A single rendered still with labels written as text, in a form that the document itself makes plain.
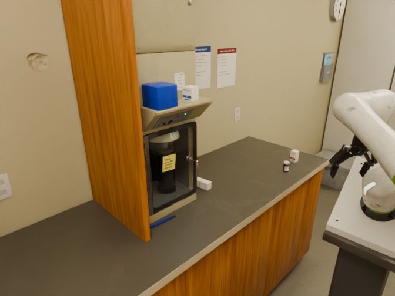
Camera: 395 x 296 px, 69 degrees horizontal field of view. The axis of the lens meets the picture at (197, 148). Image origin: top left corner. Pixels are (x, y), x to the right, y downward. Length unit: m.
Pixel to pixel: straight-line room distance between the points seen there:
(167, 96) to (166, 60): 0.18
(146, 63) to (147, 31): 0.12
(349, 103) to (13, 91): 1.30
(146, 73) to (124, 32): 0.21
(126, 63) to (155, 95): 0.16
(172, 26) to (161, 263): 0.95
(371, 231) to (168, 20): 1.21
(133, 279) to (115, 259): 0.14
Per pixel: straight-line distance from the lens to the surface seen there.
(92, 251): 1.34
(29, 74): 1.45
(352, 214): 1.49
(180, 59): 1.29
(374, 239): 1.46
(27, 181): 1.56
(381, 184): 1.27
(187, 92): 1.24
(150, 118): 1.12
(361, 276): 1.60
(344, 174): 3.76
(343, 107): 1.11
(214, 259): 1.44
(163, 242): 1.32
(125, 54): 1.04
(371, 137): 1.03
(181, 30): 1.29
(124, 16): 1.03
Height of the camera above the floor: 1.79
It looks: 22 degrees down
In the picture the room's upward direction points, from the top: straight up
